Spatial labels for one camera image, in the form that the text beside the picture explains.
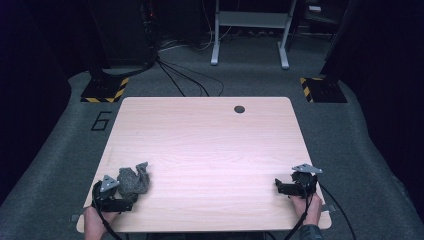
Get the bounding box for left hand-held gripper cable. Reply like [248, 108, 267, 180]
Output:
[91, 181, 124, 240]

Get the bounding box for right hand-held gripper cable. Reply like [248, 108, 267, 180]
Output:
[283, 176, 316, 240]

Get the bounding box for bundle of black floor cables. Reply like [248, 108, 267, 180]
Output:
[155, 56, 225, 98]

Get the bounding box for black stand with striped base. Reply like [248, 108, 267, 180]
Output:
[80, 0, 130, 104]
[299, 0, 355, 104]

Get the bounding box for person's right hand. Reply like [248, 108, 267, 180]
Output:
[289, 194, 323, 228]

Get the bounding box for hand-held gripper cable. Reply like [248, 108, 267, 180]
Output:
[283, 176, 316, 240]
[91, 181, 124, 240]

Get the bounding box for white metal stand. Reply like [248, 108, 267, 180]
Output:
[210, 0, 298, 70]

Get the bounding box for black floor cable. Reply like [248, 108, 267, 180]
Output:
[316, 181, 357, 240]

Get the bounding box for white cables on floor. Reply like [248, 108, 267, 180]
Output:
[159, 26, 234, 53]

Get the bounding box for grey cloth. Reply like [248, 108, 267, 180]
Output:
[116, 161, 151, 198]

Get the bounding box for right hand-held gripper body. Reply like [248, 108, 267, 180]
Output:
[289, 163, 324, 198]

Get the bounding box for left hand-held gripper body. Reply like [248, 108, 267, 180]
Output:
[91, 174, 135, 214]

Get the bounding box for dark curtain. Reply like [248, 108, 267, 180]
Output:
[0, 0, 73, 204]
[346, 0, 424, 221]

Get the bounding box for black cabinet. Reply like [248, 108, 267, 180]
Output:
[99, 0, 158, 68]

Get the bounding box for person's left hand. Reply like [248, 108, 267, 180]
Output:
[83, 205, 118, 240]

